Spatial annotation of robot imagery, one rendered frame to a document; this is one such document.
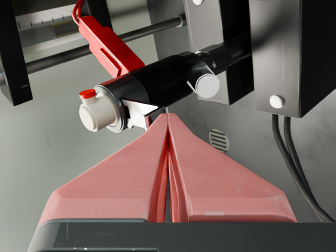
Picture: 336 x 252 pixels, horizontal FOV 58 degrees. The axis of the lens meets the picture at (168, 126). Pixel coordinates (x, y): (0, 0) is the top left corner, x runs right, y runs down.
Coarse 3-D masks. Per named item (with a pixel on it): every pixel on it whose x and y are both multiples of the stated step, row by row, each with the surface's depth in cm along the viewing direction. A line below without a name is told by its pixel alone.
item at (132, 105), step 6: (126, 102) 15; (132, 102) 15; (138, 102) 14; (144, 102) 14; (132, 108) 15; (138, 108) 15; (144, 108) 14; (150, 108) 14; (132, 114) 15; (138, 114) 15; (126, 120) 16; (132, 120) 15; (138, 120) 15; (132, 126) 16; (138, 126) 15
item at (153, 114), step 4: (156, 108) 13; (160, 108) 13; (148, 112) 13; (152, 112) 13; (156, 112) 13; (160, 112) 13; (164, 112) 14; (144, 116) 13; (148, 116) 13; (152, 116) 13; (156, 116) 13; (144, 120) 13; (148, 120) 13; (152, 120) 13; (144, 124) 13; (148, 124) 13; (144, 128) 13
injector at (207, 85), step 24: (216, 48) 21; (240, 48) 22; (144, 72) 17; (168, 72) 17; (192, 72) 18; (216, 72) 21; (120, 96) 15; (144, 96) 16; (168, 96) 17; (120, 120) 16
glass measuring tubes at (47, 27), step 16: (16, 0) 35; (32, 0) 35; (48, 0) 37; (64, 0) 38; (96, 0) 40; (16, 16) 36; (32, 16) 38; (48, 16) 39; (64, 16) 40; (96, 16) 40; (32, 32) 36; (48, 32) 37; (64, 32) 39; (32, 48) 38
